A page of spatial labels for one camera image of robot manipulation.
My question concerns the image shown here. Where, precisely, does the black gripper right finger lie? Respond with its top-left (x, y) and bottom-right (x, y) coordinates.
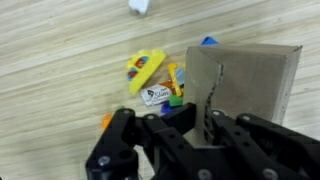
top-left (203, 111), bottom-right (320, 180)

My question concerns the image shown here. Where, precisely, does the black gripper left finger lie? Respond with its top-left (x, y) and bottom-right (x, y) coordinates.
top-left (84, 102), bottom-right (215, 180)

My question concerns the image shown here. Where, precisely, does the brown cardboard box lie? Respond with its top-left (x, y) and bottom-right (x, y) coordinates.
top-left (182, 42), bottom-right (303, 148)

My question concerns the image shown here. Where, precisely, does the orange toy block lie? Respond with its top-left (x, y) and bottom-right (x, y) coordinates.
top-left (101, 112), bottom-right (115, 131)

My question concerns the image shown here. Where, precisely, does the small blue toy piece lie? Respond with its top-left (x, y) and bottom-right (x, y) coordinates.
top-left (160, 101), bottom-right (175, 116)

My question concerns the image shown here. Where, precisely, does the green flat toy piece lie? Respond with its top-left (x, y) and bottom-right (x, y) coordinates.
top-left (168, 94), bottom-right (185, 108)

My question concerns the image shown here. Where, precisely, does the small orange toy piece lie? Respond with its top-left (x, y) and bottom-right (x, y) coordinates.
top-left (159, 79), bottom-right (175, 95)

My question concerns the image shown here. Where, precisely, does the tall yellow toy block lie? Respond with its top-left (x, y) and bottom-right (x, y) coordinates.
top-left (167, 62), bottom-right (186, 98)

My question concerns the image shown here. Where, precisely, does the blue toy block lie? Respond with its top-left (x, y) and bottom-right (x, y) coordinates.
top-left (199, 35), bottom-right (220, 47)

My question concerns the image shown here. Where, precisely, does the white toy block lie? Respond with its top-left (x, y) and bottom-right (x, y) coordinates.
top-left (127, 0), bottom-right (152, 16)

